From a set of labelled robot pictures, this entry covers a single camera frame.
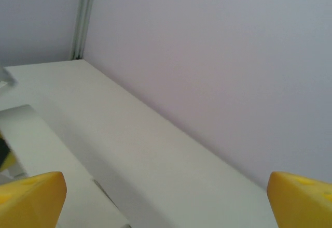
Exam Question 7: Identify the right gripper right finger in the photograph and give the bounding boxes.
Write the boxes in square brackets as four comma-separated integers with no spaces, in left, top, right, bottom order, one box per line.
[267,171,332,228]

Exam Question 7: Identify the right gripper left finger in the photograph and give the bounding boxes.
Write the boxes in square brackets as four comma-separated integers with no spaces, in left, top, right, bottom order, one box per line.
[0,171,68,228]

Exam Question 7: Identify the white paper box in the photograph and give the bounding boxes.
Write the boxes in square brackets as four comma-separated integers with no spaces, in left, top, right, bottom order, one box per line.
[0,104,132,228]

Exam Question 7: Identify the right aluminium frame post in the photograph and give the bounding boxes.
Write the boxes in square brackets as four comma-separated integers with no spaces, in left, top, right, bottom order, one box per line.
[70,0,96,61]

